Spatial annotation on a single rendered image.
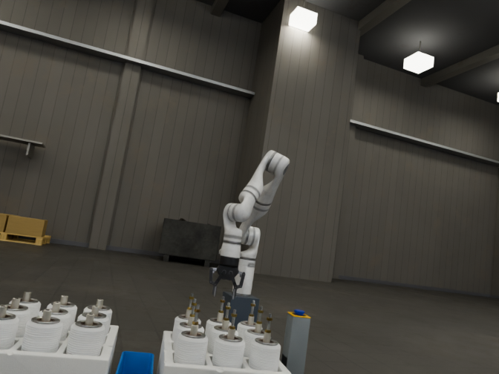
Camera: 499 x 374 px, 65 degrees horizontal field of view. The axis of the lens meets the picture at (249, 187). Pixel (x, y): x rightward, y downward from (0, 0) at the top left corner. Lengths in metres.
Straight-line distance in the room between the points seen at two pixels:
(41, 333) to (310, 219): 6.62
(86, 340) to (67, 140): 6.92
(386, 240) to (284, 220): 3.57
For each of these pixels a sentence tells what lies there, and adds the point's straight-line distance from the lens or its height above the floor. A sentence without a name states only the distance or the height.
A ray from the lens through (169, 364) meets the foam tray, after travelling 1.26.
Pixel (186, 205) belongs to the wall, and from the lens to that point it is 8.04.
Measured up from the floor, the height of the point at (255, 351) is 0.23.
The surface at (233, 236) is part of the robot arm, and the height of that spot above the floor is 0.57.
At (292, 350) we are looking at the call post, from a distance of 1.57.
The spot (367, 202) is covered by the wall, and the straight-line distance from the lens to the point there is 9.87.
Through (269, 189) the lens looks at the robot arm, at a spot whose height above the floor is 0.79.
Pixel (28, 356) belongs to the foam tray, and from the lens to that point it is 1.28.
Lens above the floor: 0.56
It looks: 8 degrees up
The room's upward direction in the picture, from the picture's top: 8 degrees clockwise
